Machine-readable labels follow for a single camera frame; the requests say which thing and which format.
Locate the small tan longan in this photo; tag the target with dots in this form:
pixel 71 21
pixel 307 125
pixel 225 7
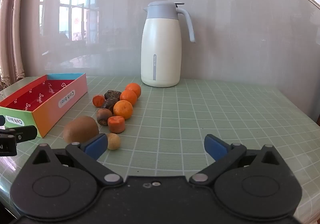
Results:
pixel 114 141

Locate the tangerine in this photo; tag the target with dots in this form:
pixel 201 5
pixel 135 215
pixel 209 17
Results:
pixel 134 88
pixel 128 97
pixel 123 109

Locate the brown object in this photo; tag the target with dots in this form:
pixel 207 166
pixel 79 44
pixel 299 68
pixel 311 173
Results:
pixel 116 124

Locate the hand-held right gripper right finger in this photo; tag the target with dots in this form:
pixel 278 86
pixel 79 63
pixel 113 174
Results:
pixel 215 147

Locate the brown round wrinkled fruit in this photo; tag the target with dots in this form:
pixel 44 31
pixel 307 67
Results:
pixel 103 116

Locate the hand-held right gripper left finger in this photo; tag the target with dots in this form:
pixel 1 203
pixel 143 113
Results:
pixel 96 146

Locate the beige lace curtain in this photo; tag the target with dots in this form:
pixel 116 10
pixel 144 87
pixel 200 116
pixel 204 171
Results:
pixel 10 26

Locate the small carrot piece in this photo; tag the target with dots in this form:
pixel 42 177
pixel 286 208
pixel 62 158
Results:
pixel 98 100

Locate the colourful cardboard box red inside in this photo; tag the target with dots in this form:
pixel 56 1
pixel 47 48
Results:
pixel 57 109

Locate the dark wrinkled date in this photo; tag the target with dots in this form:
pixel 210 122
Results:
pixel 112 94
pixel 108 103

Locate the cream thermos jug grey lid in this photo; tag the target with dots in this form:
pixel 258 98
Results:
pixel 161 51

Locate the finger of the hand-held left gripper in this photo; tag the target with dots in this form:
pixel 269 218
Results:
pixel 25 133

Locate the green checked tablecloth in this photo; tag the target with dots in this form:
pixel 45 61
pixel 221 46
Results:
pixel 200 119

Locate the brown kiwi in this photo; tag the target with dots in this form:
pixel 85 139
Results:
pixel 80 131

